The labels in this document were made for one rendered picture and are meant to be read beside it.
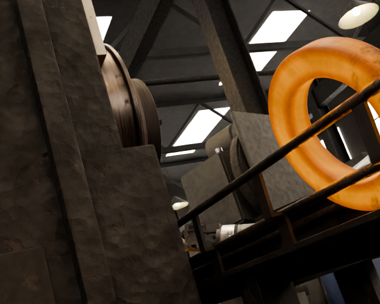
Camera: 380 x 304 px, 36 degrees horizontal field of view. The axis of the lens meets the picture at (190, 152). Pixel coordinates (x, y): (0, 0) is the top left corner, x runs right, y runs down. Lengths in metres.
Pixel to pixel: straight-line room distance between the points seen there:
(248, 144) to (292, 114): 4.40
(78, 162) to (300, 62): 0.43
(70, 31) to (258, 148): 4.15
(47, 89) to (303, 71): 0.48
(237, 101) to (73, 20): 5.17
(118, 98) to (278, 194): 3.81
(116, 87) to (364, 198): 0.81
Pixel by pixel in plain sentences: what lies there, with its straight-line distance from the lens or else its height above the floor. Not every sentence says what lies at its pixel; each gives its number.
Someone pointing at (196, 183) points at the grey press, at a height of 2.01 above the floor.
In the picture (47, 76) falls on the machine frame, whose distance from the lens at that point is 0.97.
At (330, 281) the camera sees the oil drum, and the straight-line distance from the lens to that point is 4.83.
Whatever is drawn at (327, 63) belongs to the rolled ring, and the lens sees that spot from 0.58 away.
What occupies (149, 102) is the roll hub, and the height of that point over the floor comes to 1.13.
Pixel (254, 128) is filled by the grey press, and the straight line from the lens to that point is 5.22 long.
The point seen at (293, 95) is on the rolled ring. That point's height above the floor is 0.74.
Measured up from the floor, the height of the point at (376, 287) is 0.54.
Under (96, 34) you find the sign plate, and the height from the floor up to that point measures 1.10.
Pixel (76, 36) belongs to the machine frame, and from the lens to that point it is 1.06.
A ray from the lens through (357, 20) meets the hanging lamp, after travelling 9.09.
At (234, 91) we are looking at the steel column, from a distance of 6.24.
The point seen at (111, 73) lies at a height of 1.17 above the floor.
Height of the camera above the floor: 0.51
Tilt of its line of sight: 19 degrees up
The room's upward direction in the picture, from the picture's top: 18 degrees counter-clockwise
